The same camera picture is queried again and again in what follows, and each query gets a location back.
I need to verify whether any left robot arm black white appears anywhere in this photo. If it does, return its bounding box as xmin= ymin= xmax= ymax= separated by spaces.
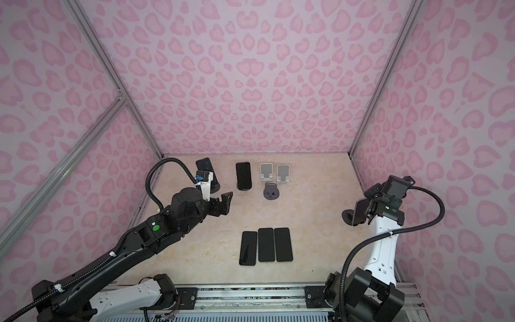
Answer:
xmin=32 ymin=187 xmax=233 ymax=321

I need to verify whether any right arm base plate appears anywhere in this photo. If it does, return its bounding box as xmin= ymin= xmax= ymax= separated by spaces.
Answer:
xmin=304 ymin=286 xmax=330 ymax=309

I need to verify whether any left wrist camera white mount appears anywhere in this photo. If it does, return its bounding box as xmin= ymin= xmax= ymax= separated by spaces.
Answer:
xmin=195 ymin=170 xmax=214 ymax=201

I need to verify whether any dark round stand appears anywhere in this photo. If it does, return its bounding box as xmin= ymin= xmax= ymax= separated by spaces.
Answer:
xmin=263 ymin=182 xmax=280 ymax=201
xmin=210 ymin=183 xmax=221 ymax=194

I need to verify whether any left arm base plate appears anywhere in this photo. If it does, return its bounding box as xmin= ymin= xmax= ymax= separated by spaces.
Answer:
xmin=177 ymin=287 xmax=198 ymax=310

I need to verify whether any left aluminium frame diagonal bar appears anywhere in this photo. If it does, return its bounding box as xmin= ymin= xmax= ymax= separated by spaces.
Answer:
xmin=1 ymin=95 xmax=127 ymax=258

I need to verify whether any left corner aluminium post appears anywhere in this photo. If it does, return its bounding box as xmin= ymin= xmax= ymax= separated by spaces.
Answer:
xmin=62 ymin=0 xmax=164 ymax=159

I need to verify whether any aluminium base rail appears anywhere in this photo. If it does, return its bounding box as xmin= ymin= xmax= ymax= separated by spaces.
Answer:
xmin=74 ymin=281 xmax=429 ymax=322

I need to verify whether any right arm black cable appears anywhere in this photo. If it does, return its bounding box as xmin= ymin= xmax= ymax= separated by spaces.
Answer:
xmin=339 ymin=186 xmax=446 ymax=322

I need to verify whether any purple phone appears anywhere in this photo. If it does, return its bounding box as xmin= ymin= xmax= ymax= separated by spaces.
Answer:
xmin=196 ymin=158 xmax=219 ymax=184

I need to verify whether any corner aluminium post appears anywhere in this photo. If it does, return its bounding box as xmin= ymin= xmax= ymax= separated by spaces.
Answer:
xmin=349 ymin=0 xmax=425 ymax=158
xmin=62 ymin=0 xmax=164 ymax=159

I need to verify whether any blue phone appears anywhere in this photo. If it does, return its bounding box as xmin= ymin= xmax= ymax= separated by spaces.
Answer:
xmin=236 ymin=162 xmax=252 ymax=191

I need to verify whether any black phone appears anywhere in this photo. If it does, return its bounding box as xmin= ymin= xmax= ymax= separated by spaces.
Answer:
xmin=257 ymin=228 xmax=276 ymax=262
xmin=351 ymin=198 xmax=370 ymax=226
xmin=274 ymin=228 xmax=293 ymax=262

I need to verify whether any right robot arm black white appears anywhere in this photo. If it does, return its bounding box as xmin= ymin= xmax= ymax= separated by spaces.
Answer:
xmin=324 ymin=176 xmax=415 ymax=321

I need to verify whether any right corner aluminium post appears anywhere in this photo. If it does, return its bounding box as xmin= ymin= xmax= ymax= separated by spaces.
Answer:
xmin=349 ymin=0 xmax=425 ymax=158

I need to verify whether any white folding stand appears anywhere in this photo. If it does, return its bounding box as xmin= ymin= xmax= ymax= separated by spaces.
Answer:
xmin=277 ymin=164 xmax=290 ymax=183
xmin=260 ymin=162 xmax=274 ymax=182

